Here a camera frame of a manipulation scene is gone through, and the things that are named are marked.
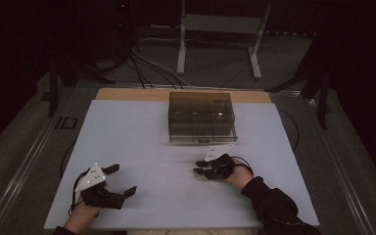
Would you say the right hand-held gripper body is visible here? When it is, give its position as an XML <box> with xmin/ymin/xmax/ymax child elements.
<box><xmin>204</xmin><ymin>143</ymin><xmax>236</xmax><ymax>180</ymax></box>

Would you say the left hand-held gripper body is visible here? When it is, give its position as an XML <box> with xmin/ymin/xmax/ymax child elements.
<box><xmin>73</xmin><ymin>162</ymin><xmax>125</xmax><ymax>211</ymax></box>

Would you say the smoky transparent drawer box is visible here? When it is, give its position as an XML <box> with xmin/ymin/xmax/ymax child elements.
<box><xmin>167</xmin><ymin>91</ymin><xmax>239</xmax><ymax>145</ymax></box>

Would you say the person's left hand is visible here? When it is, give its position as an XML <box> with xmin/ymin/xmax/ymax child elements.
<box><xmin>69</xmin><ymin>181</ymin><xmax>109</xmax><ymax>223</ymax></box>

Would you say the person's right hand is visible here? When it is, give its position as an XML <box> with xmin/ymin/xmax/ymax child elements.
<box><xmin>224</xmin><ymin>160</ymin><xmax>255</xmax><ymax>193</ymax></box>

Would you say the white table board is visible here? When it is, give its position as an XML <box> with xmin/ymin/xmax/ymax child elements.
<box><xmin>43</xmin><ymin>99</ymin><xmax>320</xmax><ymax>230</ymax></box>

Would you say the wooden table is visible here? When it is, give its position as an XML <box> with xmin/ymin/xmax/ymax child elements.
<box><xmin>95</xmin><ymin>87</ymin><xmax>272</xmax><ymax>105</ymax></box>

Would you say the black tripod stand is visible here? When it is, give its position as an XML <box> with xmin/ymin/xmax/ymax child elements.
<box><xmin>263</xmin><ymin>65</ymin><xmax>332</xmax><ymax>129</ymax></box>
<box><xmin>47</xmin><ymin>55</ymin><xmax>117</xmax><ymax>118</ymax></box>

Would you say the white metal stand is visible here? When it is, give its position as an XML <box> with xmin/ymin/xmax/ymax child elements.
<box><xmin>175</xmin><ymin>0</ymin><xmax>273</xmax><ymax>80</ymax></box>

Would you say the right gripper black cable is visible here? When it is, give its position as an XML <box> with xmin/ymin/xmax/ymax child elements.
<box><xmin>229</xmin><ymin>156</ymin><xmax>255</xmax><ymax>177</ymax></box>

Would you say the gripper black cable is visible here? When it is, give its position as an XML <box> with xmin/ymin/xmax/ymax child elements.
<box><xmin>68</xmin><ymin>168</ymin><xmax>91</xmax><ymax>217</ymax></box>
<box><xmin>229</xmin><ymin>156</ymin><xmax>255</xmax><ymax>177</ymax></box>

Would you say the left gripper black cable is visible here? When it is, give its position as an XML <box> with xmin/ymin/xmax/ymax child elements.
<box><xmin>68</xmin><ymin>168</ymin><xmax>91</xmax><ymax>217</ymax></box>

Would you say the black cable beside table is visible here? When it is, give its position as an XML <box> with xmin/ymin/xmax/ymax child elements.
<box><xmin>277</xmin><ymin>108</ymin><xmax>301</xmax><ymax>154</ymax></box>
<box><xmin>59</xmin><ymin>140</ymin><xmax>76</xmax><ymax>180</ymax></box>

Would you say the metal floor rail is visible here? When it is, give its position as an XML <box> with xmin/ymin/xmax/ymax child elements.
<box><xmin>302</xmin><ymin>94</ymin><xmax>376</xmax><ymax>235</ymax></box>
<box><xmin>0</xmin><ymin>94</ymin><xmax>76</xmax><ymax>235</ymax></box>

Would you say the black floor cable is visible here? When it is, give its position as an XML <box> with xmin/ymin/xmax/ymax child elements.
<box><xmin>130</xmin><ymin>55</ymin><xmax>155</xmax><ymax>90</ymax></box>

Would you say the grey floor cable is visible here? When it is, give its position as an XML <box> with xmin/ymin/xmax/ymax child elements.
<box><xmin>130</xmin><ymin>36</ymin><xmax>192</xmax><ymax>89</ymax></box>

